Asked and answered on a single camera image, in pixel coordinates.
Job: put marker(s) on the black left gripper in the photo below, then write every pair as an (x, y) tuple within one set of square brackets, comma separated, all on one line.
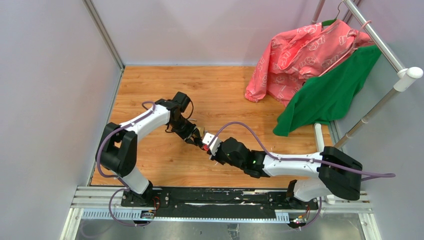
[(186, 134)]

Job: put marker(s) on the brass padlock steel shackle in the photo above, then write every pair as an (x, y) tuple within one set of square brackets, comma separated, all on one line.
[(200, 128)]

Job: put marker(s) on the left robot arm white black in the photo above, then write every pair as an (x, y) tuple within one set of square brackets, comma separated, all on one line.
[(116, 156)]

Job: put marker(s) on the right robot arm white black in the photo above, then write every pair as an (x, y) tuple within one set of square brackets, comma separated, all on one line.
[(329, 172)]

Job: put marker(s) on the pink patterned garment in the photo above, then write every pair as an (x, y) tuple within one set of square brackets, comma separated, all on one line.
[(292, 57)]

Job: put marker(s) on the green garment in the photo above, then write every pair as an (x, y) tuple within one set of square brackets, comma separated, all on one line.
[(327, 98)]

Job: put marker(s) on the metal clothes rack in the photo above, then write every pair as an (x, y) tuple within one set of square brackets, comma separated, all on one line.
[(384, 128)]

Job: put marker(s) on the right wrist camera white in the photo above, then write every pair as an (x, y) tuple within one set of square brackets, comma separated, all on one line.
[(211, 143)]

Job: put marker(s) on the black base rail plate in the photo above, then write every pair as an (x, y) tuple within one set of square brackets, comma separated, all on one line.
[(207, 204)]

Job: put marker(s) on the aluminium corner frame post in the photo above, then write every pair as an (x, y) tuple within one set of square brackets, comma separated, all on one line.
[(94, 14)]

